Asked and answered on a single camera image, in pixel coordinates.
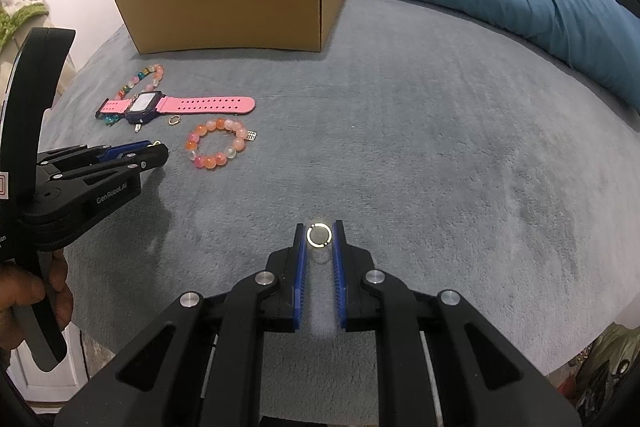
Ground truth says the multicoloured bead bracelet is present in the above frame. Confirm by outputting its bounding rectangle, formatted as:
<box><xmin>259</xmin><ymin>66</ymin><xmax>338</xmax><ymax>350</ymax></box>
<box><xmin>102</xmin><ymin>64</ymin><xmax>165</xmax><ymax>126</ymax></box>

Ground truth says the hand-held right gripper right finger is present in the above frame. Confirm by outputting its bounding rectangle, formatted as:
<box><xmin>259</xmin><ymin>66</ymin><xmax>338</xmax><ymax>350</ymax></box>
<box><xmin>332</xmin><ymin>220</ymin><xmax>583</xmax><ymax>427</ymax></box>

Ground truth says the person's left hand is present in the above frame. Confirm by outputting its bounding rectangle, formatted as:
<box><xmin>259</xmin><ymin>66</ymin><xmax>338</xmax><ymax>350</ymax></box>
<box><xmin>0</xmin><ymin>254</ymin><xmax>75</xmax><ymax>353</ymax></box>

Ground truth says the silver ring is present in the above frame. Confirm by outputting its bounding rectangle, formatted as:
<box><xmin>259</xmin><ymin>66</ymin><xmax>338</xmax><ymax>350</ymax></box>
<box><xmin>306</xmin><ymin>223</ymin><xmax>333</xmax><ymax>249</ymax></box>

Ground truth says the patterned cloth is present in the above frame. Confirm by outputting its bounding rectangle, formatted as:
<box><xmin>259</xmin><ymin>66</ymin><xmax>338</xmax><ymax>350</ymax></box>
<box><xmin>545</xmin><ymin>317</ymin><xmax>640</xmax><ymax>427</ymax></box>

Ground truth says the grey fleece blanket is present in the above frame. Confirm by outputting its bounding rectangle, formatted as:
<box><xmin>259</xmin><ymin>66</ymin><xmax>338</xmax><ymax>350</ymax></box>
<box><xmin>50</xmin><ymin>0</ymin><xmax>640</xmax><ymax>423</ymax></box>

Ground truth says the white panelled door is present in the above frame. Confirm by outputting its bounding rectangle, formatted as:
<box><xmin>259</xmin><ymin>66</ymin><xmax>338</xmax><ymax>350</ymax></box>
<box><xmin>5</xmin><ymin>322</ymin><xmax>93</xmax><ymax>408</ymax></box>

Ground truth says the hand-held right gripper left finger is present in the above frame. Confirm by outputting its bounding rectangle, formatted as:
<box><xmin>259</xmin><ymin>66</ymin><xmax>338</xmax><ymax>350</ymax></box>
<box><xmin>54</xmin><ymin>223</ymin><xmax>307</xmax><ymax>427</ymax></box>

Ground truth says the small action figure doll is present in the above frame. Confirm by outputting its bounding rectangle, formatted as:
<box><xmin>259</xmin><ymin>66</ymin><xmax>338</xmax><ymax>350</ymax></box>
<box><xmin>96</xmin><ymin>91</ymin><xmax>257</xmax><ymax>128</ymax></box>

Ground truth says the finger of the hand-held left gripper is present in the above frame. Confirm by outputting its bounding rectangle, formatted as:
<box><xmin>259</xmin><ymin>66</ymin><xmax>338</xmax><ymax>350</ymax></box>
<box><xmin>37</xmin><ymin>140</ymin><xmax>152</xmax><ymax>168</ymax></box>
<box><xmin>44</xmin><ymin>143</ymin><xmax>170</xmax><ymax>188</ymax></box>

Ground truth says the orange pink bead bracelet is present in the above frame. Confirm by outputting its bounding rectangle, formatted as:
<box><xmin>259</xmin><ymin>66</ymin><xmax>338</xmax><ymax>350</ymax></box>
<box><xmin>185</xmin><ymin>118</ymin><xmax>258</xmax><ymax>171</ymax></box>

